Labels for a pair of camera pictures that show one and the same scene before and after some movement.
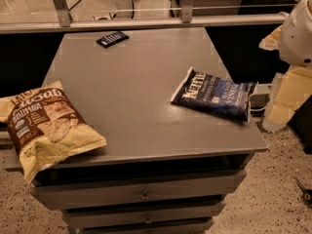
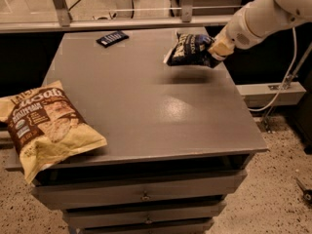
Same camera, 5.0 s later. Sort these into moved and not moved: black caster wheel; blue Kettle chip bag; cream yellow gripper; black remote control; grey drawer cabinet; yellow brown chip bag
Moved: cream yellow gripper; blue Kettle chip bag
Not moved: black remote control; black caster wheel; yellow brown chip bag; grey drawer cabinet
